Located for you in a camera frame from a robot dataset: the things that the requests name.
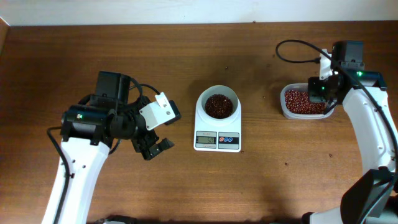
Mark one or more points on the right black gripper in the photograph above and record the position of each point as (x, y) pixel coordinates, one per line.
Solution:
(313, 96)

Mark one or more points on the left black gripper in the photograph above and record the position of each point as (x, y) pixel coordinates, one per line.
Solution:
(142, 146)

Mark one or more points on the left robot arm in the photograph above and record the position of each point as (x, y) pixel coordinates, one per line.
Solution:
(93, 129)

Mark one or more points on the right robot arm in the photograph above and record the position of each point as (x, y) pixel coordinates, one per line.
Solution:
(344, 81)

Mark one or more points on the white digital kitchen scale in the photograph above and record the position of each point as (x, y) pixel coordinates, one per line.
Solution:
(218, 135)

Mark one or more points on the white round bowl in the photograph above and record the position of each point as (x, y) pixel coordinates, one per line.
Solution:
(223, 90)

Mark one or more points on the red adzuki beans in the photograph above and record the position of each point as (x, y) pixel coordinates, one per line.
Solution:
(298, 102)

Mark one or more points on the clear plastic bean container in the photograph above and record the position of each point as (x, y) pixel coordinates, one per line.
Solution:
(288, 114)

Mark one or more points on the beans in white bowl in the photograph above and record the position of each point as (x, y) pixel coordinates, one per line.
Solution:
(219, 106)

